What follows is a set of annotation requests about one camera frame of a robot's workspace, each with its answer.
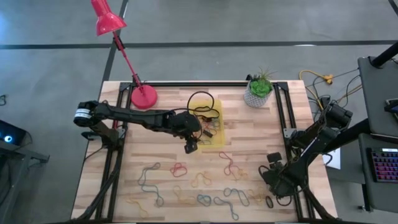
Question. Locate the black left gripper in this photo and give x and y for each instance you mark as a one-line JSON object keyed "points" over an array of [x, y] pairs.
{"points": [[185, 124]]}

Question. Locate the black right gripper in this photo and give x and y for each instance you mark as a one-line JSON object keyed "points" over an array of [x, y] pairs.
{"points": [[278, 182]]}

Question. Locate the black rubber band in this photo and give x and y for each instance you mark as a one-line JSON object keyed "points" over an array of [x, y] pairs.
{"points": [[266, 201], [199, 109]]}

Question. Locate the yellow rubber band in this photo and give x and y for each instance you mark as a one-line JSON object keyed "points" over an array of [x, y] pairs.
{"points": [[138, 205], [195, 180], [178, 194], [256, 197], [239, 174]]}

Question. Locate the long red rubber band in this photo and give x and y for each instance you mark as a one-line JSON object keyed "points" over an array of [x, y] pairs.
{"points": [[226, 160]]}

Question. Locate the long blue rubber band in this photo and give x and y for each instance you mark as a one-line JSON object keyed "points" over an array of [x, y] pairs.
{"points": [[141, 182]]}

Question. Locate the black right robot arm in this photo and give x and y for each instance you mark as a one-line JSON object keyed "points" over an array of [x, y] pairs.
{"points": [[311, 146]]}

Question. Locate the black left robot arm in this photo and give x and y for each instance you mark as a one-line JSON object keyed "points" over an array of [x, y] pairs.
{"points": [[133, 115]]}

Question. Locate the yellow translucent plastic bin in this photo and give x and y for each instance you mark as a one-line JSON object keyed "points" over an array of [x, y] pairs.
{"points": [[219, 137]]}

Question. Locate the small folded blue rubber band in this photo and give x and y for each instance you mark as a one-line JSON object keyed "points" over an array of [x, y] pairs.
{"points": [[200, 196]]}

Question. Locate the potted green plant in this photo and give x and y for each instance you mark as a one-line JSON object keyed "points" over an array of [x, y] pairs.
{"points": [[253, 99]]}

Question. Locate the white paper sheet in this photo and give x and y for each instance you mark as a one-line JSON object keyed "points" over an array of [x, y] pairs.
{"points": [[334, 160]]}

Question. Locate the green succulent plant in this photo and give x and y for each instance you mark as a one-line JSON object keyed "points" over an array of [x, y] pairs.
{"points": [[260, 88]]}

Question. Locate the black diagonal beam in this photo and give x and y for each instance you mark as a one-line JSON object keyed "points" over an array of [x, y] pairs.
{"points": [[351, 135]]}

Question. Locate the dark grey desk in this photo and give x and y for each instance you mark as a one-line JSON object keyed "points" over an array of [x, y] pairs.
{"points": [[365, 186]]}

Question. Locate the black power strip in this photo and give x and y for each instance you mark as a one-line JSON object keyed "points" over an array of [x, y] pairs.
{"points": [[324, 101]]}

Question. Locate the backlit computer keyboard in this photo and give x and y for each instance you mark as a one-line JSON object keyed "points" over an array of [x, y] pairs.
{"points": [[385, 165]]}

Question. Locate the grey desk top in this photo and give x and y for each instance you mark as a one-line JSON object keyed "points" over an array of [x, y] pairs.
{"points": [[376, 93]]}

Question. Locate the red desk lamp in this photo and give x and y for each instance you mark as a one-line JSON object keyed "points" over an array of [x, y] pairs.
{"points": [[107, 21]]}

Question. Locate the black diagonal pole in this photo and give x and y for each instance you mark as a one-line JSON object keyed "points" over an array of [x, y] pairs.
{"points": [[385, 54]]}

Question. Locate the dark metal stand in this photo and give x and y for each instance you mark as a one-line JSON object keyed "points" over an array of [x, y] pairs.
{"points": [[18, 155]]}

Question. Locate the black device with blue light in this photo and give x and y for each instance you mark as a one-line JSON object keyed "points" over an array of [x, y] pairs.
{"points": [[12, 133]]}

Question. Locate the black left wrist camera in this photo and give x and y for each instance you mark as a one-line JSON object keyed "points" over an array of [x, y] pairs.
{"points": [[191, 147]]}

